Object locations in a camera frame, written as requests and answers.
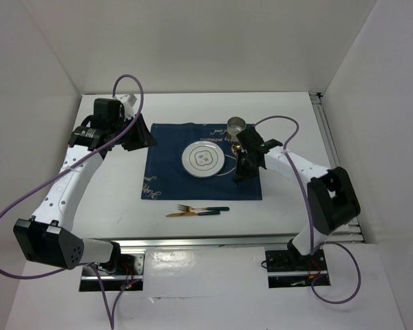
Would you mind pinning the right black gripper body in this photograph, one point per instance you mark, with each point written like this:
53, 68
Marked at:
244, 167

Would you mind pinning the metal cup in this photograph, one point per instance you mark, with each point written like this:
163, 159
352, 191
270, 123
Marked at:
234, 126

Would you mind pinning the dark blue cloth placemat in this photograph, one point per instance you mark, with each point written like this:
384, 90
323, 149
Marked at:
166, 179

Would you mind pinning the white round plate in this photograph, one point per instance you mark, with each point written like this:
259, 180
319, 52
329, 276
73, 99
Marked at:
203, 159

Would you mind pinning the gold knife green handle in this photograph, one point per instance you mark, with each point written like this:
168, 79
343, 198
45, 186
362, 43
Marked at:
194, 214

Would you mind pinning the gold spoon green handle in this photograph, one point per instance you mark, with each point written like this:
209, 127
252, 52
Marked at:
236, 148

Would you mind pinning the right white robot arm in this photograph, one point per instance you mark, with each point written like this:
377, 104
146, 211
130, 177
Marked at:
279, 159

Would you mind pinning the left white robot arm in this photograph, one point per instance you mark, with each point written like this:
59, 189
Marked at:
46, 237

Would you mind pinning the gold fork green handle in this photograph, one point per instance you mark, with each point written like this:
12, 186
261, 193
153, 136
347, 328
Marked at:
185, 208

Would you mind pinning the aluminium frame rail front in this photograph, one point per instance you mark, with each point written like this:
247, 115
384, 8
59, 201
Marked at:
192, 242

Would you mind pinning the aluminium frame rail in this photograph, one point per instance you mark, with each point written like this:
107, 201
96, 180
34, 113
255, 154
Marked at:
337, 161
192, 242

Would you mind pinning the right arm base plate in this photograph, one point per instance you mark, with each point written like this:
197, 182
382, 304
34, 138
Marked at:
287, 271

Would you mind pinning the aluminium frame rail right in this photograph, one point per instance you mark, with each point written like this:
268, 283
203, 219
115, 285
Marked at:
337, 161

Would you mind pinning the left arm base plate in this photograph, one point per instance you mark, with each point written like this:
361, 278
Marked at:
128, 275

